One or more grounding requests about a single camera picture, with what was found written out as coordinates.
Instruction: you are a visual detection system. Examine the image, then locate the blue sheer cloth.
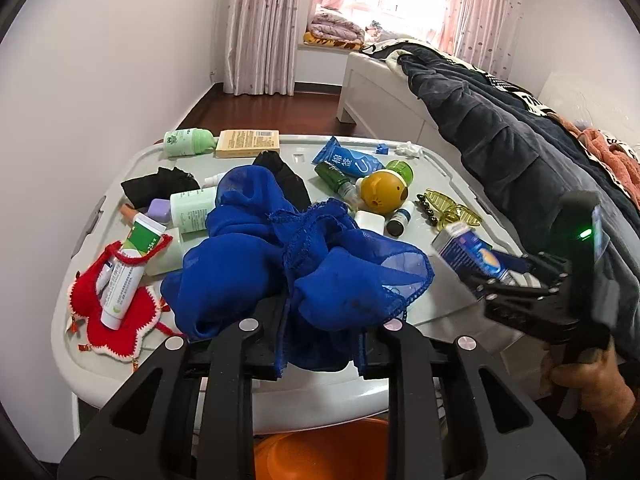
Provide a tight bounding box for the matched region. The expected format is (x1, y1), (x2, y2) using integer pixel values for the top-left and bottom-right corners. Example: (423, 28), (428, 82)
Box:
(160, 165), (435, 372)

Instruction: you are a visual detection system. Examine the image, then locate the blue white medicine box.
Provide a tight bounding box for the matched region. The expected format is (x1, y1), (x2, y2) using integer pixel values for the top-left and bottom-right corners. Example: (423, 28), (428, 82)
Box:
(432, 221), (533, 285)

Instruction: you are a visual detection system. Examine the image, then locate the yellow-green hair claw clip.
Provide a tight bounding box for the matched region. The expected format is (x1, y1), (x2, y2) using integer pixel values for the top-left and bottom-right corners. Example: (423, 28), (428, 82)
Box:
(424, 190), (483, 231)

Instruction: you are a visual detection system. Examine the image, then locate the dark green toner bottle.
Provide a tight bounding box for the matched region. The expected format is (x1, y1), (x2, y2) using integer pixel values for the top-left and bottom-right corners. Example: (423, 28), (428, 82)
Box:
(314, 162), (361, 210)

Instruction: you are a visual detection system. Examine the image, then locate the black sock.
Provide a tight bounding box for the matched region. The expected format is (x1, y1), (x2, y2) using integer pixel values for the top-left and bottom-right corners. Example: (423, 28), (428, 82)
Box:
(254, 151), (311, 212)
(120, 168), (201, 209)

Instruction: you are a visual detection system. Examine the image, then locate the small purple case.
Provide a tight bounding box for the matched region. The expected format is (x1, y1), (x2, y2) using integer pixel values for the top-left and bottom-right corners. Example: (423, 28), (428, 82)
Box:
(145, 198), (171, 224)

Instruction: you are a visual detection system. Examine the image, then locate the pale green cream jar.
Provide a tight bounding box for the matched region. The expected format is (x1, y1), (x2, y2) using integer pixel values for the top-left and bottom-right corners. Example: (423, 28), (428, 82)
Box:
(145, 228), (204, 276)

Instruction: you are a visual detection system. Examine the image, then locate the person's right hand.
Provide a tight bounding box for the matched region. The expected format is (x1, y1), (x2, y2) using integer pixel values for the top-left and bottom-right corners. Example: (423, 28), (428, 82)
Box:
(540, 341), (636, 436)

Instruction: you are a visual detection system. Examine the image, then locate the small dark dropper bottle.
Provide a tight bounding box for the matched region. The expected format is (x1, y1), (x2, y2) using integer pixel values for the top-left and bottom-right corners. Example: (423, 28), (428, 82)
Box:
(385, 200), (416, 237)

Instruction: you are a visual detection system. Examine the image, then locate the red crochet bib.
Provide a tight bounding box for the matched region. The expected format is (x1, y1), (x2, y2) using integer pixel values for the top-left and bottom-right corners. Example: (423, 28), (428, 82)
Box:
(66, 234), (181, 368)

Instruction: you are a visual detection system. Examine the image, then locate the coral pink blanket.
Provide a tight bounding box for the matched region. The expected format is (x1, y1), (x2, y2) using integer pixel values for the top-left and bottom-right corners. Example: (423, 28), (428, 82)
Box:
(547, 112), (639, 207)

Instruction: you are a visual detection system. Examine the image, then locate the black bead hair clip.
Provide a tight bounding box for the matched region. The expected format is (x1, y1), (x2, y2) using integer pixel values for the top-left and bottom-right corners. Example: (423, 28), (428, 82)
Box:
(416, 194), (438, 228)

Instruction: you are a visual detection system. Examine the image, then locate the yellow bear toy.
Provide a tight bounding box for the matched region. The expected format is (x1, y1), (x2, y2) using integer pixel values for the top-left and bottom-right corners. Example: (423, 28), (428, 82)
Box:
(356, 169), (408, 216)

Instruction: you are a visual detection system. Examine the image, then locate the white green ointment tube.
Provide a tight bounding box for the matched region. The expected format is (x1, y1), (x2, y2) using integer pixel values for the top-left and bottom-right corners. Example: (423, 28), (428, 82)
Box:
(101, 214), (166, 330)

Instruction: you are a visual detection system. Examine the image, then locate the light green lotion bottle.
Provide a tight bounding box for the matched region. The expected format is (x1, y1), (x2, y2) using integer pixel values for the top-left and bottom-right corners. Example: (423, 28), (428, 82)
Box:
(169, 188), (217, 234)

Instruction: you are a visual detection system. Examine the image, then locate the green round bottle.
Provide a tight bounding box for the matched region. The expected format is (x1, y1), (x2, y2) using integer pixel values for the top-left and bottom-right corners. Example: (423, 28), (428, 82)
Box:
(385, 159), (414, 186)

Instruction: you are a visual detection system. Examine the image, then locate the blue cotton swab packet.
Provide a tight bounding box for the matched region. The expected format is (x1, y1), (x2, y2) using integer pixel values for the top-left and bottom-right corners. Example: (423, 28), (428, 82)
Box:
(312, 136), (384, 178)

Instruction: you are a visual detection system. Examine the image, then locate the clear spray bottle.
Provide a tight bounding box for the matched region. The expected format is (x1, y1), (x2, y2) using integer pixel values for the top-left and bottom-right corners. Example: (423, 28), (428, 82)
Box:
(202, 172), (226, 188)

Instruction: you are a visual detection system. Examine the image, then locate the crumpled white tissue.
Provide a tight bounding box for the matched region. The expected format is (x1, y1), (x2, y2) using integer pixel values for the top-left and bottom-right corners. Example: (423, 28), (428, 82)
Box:
(394, 141), (422, 159)

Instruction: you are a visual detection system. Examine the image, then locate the peach lip balm stick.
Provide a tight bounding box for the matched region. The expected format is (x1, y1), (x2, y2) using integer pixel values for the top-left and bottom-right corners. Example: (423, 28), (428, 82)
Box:
(119, 204), (139, 224)

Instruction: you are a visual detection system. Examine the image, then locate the beige book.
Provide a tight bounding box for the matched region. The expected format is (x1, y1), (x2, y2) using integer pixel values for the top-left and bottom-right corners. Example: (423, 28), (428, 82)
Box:
(215, 129), (280, 158)

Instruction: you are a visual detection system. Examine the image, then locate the green plush-cap bottle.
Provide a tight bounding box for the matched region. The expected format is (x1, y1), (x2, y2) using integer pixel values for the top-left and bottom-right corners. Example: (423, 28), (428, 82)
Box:
(163, 128), (217, 158)

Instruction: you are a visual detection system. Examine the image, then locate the black white patterned bedsheet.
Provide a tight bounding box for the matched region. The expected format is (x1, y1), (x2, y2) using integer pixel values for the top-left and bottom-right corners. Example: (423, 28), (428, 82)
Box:
(364, 37), (640, 162)

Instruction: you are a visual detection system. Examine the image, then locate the right pink curtain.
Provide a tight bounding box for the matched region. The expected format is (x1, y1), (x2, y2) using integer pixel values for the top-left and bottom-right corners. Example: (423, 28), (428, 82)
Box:
(454, 0), (525, 79)

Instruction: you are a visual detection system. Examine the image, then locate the pink curtain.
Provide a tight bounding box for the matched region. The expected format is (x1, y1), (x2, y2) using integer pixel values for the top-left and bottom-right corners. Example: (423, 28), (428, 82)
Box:
(454, 0), (525, 79)
(224, 0), (300, 96)

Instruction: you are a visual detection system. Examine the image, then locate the folded pink quilt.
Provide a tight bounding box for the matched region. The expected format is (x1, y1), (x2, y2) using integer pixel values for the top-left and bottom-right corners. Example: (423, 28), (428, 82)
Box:
(303, 9), (366, 51)

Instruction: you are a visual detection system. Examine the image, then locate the left pink curtain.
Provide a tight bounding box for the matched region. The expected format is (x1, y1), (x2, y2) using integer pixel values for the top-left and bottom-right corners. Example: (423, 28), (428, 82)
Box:
(224, 0), (300, 96)

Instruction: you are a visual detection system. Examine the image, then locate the white bed frame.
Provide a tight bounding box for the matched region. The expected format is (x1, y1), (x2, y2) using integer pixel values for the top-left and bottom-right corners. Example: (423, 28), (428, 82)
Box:
(335, 51), (452, 162)

